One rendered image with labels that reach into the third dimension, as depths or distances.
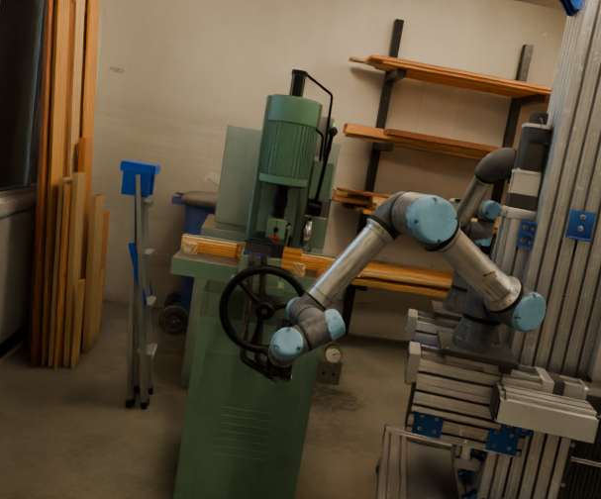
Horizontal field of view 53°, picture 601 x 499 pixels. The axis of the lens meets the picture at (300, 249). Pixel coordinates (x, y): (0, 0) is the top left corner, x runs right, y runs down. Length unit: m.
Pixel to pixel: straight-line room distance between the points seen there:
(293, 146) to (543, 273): 0.93
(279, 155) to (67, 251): 1.59
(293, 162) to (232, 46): 2.57
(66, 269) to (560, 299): 2.41
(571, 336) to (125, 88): 3.51
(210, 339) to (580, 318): 1.23
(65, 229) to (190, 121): 1.62
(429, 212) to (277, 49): 3.23
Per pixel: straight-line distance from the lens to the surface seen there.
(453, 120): 4.82
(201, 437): 2.29
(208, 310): 2.12
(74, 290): 3.45
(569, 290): 2.11
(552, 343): 2.15
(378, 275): 4.25
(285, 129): 2.13
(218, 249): 2.24
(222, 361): 2.17
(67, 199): 3.29
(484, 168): 2.39
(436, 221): 1.53
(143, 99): 4.63
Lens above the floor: 1.30
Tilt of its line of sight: 8 degrees down
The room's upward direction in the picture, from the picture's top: 9 degrees clockwise
